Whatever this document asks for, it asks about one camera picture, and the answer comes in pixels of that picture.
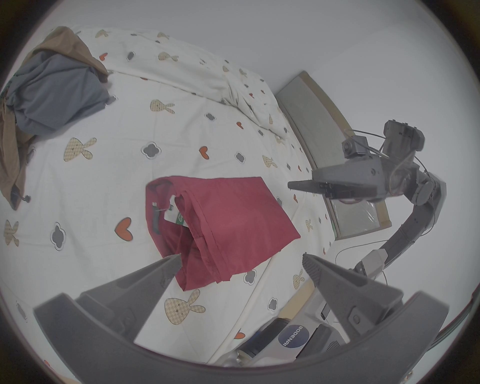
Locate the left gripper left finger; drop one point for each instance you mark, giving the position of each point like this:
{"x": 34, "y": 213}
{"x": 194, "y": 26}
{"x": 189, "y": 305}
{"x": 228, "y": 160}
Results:
{"x": 127, "y": 300}

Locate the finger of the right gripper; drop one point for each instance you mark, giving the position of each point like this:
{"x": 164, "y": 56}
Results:
{"x": 352, "y": 174}

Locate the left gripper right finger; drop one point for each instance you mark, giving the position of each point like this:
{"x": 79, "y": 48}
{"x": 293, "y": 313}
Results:
{"x": 348, "y": 300}

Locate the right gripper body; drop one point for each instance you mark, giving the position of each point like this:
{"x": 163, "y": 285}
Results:
{"x": 403, "y": 180}

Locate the red shirt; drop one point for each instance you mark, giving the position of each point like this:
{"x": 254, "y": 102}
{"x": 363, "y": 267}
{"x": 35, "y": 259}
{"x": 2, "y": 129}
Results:
{"x": 232, "y": 217}

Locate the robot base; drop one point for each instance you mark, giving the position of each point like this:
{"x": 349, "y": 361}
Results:
{"x": 262, "y": 343}

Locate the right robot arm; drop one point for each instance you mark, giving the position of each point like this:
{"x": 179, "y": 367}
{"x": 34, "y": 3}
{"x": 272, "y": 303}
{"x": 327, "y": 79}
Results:
{"x": 423, "y": 210}

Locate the bed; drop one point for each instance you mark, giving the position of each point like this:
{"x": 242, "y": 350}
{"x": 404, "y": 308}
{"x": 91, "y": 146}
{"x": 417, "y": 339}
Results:
{"x": 112, "y": 168}

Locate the brown garment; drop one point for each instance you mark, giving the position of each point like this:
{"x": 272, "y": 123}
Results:
{"x": 11, "y": 161}

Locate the white printed quilt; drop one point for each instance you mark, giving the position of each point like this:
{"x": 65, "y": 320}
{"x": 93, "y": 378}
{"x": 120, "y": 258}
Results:
{"x": 187, "y": 63}

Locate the grey garment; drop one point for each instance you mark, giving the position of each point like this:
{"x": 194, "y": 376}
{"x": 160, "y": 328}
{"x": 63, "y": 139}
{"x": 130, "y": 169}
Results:
{"x": 56, "y": 93}

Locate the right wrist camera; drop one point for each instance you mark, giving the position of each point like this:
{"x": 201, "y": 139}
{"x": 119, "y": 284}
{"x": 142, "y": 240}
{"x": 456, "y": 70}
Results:
{"x": 355, "y": 147}

